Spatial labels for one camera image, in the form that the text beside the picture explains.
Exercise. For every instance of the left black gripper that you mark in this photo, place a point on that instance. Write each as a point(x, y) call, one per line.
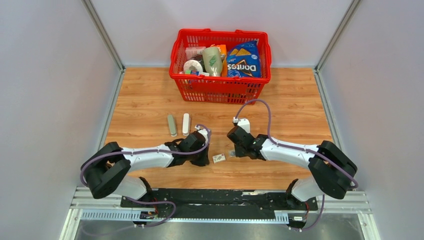
point(205, 160)

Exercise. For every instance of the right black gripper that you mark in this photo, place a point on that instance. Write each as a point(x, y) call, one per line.
point(238, 153)

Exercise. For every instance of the small staple box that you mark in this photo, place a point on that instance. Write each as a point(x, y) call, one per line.
point(218, 158)

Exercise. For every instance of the greenish white stapler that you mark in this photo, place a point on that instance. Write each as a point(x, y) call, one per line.
point(172, 125)

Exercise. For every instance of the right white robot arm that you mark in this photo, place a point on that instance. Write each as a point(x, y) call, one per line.
point(332, 172)

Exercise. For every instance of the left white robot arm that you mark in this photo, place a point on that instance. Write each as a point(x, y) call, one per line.
point(106, 172)

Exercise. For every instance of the red plastic shopping basket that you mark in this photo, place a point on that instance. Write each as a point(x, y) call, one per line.
point(223, 89)

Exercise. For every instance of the small white blue box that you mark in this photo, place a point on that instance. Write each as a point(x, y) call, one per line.
point(196, 73)

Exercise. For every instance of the blue Doritos chip bag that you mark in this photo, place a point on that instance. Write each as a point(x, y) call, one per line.
point(243, 60)

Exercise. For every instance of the beige squeeze bottle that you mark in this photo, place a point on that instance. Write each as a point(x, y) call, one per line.
point(212, 61)

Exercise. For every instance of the white tape roll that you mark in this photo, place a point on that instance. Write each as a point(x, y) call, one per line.
point(193, 65)

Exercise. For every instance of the orange snack packet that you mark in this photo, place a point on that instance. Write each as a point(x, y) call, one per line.
point(223, 54)

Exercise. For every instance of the clear plastic wrapped packet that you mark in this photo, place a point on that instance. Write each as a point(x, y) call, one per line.
point(193, 51)

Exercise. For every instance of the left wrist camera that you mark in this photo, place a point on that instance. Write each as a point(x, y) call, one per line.
point(203, 130)

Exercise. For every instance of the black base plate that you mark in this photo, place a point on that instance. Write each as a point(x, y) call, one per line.
point(226, 203)

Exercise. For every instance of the white perforated cable tray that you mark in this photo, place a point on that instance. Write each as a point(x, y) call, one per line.
point(135, 215)

